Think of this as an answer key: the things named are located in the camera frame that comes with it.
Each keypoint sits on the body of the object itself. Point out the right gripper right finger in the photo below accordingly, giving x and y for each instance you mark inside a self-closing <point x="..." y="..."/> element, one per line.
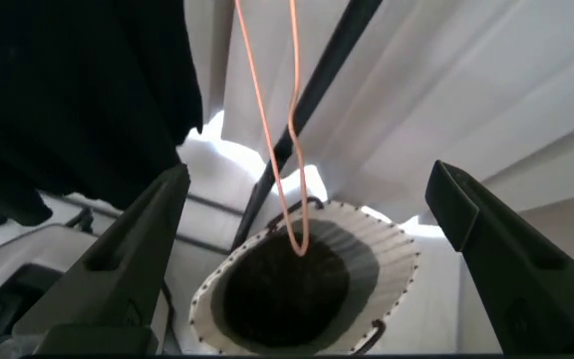
<point x="516" y="299"/>

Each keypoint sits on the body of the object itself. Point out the white laundry basket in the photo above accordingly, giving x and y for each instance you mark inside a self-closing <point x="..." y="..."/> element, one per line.
<point x="386" y="259"/>

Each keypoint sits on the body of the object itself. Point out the black short-sleeved shirt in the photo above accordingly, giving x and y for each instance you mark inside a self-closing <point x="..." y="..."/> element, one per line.
<point x="68" y="100"/>

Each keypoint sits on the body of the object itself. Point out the pink clothes hanger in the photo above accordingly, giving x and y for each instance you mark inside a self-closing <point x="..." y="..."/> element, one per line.
<point x="267" y="130"/>

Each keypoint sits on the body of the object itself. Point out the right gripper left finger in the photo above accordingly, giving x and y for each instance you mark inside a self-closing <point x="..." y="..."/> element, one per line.
<point x="97" y="304"/>

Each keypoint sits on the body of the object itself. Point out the white curtain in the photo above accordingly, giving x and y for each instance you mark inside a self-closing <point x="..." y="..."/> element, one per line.
<point x="441" y="75"/>

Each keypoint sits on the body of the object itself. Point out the black clothes rack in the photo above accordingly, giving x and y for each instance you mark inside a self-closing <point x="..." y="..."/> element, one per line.
<point x="329" y="65"/>

